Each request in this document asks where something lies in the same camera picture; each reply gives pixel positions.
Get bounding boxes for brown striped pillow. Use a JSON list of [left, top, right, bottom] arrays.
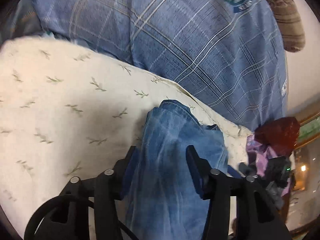
[[267, 0, 305, 53]]

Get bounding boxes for blue denim pants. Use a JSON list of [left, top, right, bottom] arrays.
[[125, 100, 228, 239]]

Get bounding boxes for purple floral cloth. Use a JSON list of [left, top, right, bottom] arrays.
[[246, 135, 292, 197]]

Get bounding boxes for blue plaid pillow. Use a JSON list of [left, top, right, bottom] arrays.
[[32, 0, 287, 130]]

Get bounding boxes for cream leaf-print pillow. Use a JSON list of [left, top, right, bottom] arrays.
[[1, 37, 250, 236]]

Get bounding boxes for dark red cloth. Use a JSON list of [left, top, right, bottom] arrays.
[[254, 117, 300, 156]]

